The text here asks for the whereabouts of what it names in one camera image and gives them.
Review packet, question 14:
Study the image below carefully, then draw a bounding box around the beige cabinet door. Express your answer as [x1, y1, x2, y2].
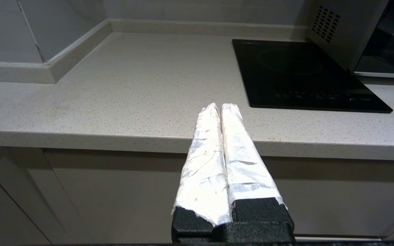
[0, 148, 95, 246]
[44, 150, 394, 245]

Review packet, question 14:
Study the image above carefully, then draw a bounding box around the black induction cooktop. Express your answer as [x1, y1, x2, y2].
[232, 39, 393, 113]

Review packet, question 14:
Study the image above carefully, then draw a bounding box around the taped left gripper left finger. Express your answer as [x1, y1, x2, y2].
[171, 102, 233, 242]

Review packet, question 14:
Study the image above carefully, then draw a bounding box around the silver microwave oven body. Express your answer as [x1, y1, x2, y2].
[306, 0, 385, 71]

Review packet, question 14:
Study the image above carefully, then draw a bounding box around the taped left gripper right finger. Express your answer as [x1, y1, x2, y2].
[221, 103, 294, 224]

